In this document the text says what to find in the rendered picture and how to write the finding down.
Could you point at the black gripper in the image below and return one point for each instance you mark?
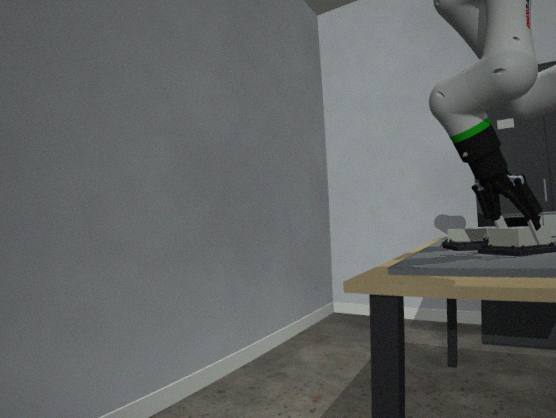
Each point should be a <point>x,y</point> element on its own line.
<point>495,166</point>

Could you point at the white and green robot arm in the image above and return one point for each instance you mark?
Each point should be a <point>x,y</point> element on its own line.
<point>507,69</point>

